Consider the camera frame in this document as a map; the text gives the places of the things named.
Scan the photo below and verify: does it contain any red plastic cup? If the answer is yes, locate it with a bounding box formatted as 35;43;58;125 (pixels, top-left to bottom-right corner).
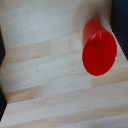
81;20;118;77

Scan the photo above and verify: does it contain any dark blue book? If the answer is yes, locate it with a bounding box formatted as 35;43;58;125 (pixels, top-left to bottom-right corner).
111;0;128;62

